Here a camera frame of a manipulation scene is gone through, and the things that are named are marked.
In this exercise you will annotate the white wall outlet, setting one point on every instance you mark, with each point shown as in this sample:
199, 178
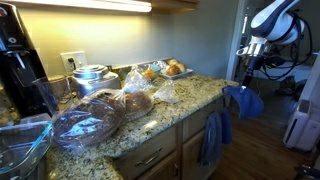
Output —
73, 60

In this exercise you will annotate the bagged round bread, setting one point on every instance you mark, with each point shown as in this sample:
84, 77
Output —
138, 101

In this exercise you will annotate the white plate of bread rolls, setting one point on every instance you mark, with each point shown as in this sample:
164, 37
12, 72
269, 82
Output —
174, 69

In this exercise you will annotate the clear glass baking dish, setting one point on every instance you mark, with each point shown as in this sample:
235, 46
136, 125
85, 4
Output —
22, 146

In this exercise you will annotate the dark grey hanging towel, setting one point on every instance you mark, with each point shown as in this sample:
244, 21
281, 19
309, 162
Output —
211, 149

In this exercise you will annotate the lower cabinet door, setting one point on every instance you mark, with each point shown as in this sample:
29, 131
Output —
191, 168

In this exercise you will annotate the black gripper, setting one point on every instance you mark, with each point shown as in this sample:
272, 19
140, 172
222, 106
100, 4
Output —
254, 63

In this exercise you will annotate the white air purifier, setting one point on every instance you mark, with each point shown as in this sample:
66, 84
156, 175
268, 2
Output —
303, 129

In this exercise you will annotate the black coffee machine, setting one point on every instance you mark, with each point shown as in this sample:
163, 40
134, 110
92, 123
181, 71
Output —
20, 64

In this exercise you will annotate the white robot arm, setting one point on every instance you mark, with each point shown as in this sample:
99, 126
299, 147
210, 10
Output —
275, 24

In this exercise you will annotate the upper wooden cabinet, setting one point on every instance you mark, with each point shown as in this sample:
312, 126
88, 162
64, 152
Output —
173, 6

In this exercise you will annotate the glass bowl with oranges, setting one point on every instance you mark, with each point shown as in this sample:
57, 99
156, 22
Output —
150, 71

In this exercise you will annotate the under-cabinet light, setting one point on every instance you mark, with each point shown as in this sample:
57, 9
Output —
120, 5

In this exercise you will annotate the blue towel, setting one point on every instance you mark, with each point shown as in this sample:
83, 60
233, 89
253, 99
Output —
250, 104
226, 127

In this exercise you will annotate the bagged brown bread loaf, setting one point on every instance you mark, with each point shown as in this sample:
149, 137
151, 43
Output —
90, 120

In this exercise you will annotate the clear plastic bag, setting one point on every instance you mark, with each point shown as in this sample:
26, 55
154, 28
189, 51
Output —
167, 93

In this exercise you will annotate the right wooden drawer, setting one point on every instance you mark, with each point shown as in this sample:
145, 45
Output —
197, 120

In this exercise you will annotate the wooden drawer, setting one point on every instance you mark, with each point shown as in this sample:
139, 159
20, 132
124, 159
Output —
137, 161
197, 120

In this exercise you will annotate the steel rice cooker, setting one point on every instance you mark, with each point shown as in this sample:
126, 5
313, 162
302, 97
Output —
89, 78

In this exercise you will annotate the left wooden drawer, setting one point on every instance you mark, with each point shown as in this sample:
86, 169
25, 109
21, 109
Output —
137, 161

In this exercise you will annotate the blue hanging towel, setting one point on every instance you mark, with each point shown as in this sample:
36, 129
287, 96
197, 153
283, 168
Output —
226, 127

